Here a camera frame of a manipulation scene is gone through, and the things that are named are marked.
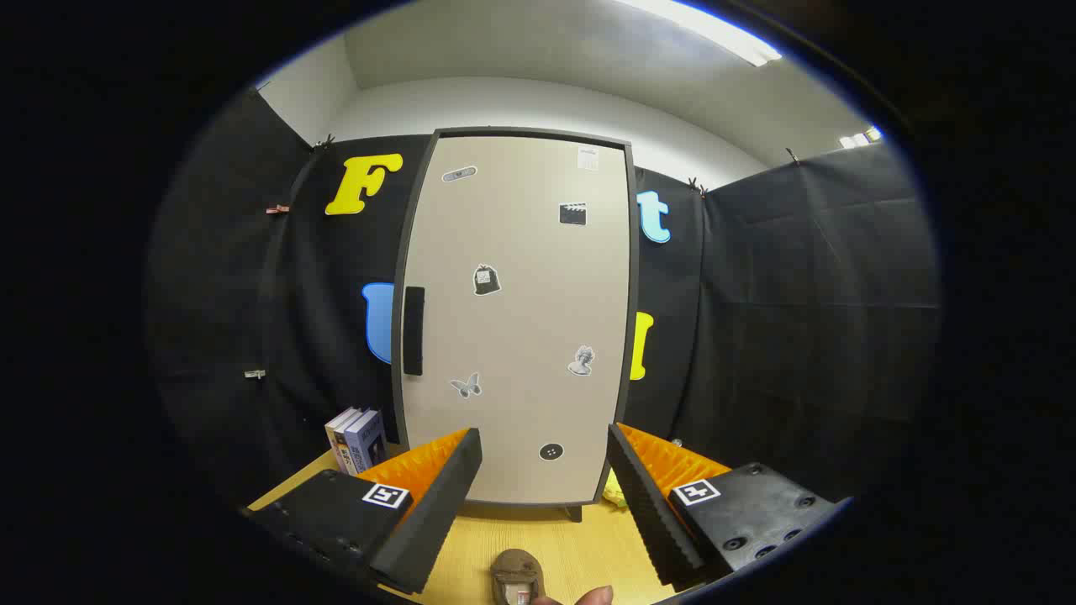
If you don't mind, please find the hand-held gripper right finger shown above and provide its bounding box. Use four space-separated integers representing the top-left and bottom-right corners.
607 423 850 591

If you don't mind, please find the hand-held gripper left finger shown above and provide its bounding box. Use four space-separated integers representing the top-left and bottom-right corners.
244 427 484 596

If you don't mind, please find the brown knitted shoe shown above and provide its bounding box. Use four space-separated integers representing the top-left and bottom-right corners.
490 549 546 605

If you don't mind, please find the dark grey shoe cabinet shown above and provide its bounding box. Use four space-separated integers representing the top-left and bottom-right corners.
391 126 640 523

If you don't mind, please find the blue cover book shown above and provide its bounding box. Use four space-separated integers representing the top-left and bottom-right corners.
343 409 389 476

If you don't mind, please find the black backdrop cloth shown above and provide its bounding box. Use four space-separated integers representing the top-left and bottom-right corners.
147 88 941 513

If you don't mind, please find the long ceiling light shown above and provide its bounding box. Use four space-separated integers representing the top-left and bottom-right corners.
618 0 783 68

